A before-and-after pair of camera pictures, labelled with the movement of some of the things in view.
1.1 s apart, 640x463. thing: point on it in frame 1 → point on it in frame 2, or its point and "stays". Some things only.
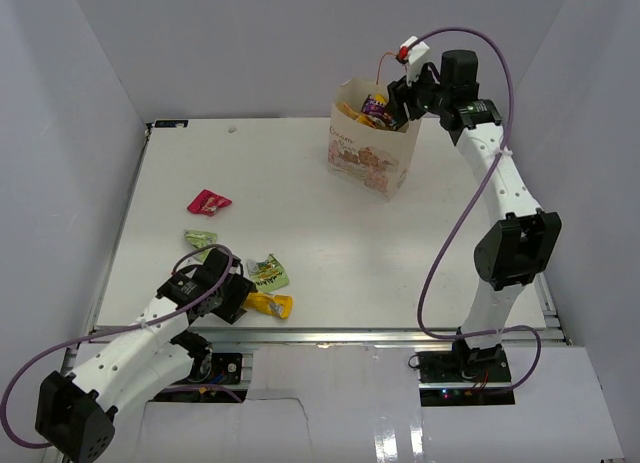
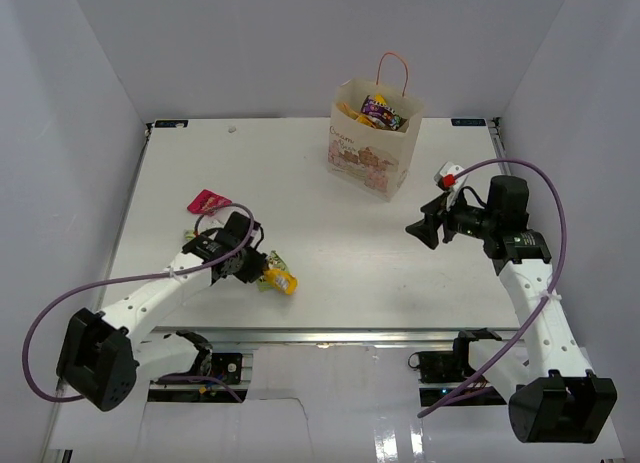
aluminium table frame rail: x=332 y=336 stays
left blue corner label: x=170 y=123 stays
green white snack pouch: x=268 y=275 stays
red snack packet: x=207 y=203 stays
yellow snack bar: x=280 y=305 → x=282 y=280
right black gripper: x=396 y=90 → x=427 y=229
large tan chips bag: x=358 y=116 stays
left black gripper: x=231 y=311 → x=253 y=271
